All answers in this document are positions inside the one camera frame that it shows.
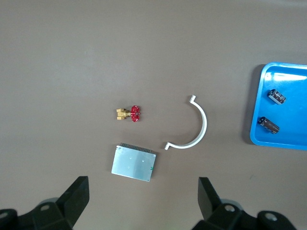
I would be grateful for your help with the silver metal box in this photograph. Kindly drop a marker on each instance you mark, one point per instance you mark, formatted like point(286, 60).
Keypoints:
point(133, 165)

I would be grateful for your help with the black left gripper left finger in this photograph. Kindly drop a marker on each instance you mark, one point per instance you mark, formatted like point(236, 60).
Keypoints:
point(72, 198)

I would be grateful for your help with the brown capacitor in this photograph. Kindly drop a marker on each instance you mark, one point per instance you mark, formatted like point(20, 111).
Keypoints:
point(269, 125)

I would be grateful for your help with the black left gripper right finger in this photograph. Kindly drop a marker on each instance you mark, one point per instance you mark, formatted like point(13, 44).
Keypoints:
point(211, 206)

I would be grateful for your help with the blue plastic tray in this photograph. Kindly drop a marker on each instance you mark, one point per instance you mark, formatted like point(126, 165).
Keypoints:
point(295, 112)

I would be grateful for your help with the small black connector block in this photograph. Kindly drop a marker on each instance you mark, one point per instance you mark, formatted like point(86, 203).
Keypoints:
point(277, 96)

